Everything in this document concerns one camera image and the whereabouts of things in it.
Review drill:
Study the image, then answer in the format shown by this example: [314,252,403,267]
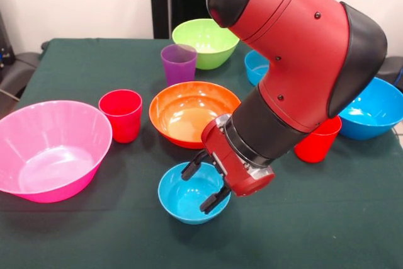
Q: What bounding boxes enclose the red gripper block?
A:
[181,113,275,215]

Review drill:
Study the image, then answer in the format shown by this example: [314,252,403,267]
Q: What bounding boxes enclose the small blue ridged bowl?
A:
[157,161,232,226]

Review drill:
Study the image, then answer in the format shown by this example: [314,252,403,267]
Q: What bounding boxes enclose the orange bowl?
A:
[149,81,242,150]

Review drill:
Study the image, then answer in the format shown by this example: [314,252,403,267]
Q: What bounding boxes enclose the purple cup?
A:
[160,43,198,87]

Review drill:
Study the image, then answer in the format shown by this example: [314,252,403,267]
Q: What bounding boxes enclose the black equipment tower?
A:
[0,10,15,84]

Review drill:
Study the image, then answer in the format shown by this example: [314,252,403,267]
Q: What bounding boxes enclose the dark green tablecloth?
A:
[0,37,403,269]

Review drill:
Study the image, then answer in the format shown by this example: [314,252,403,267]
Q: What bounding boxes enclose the red cup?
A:
[294,115,343,164]
[98,89,143,144]

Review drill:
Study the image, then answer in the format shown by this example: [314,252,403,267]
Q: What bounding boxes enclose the medium blue bowl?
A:
[244,49,271,87]

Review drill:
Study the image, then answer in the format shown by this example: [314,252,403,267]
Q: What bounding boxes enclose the green bowl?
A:
[171,18,241,71]

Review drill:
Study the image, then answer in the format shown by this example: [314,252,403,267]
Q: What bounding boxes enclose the large pink bowl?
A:
[0,100,113,204]

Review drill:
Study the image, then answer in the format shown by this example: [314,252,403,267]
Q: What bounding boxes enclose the large blue bowl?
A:
[338,76,403,141]

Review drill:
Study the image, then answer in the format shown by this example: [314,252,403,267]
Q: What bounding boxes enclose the black pedestal foot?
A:
[0,51,42,100]
[377,56,403,90]

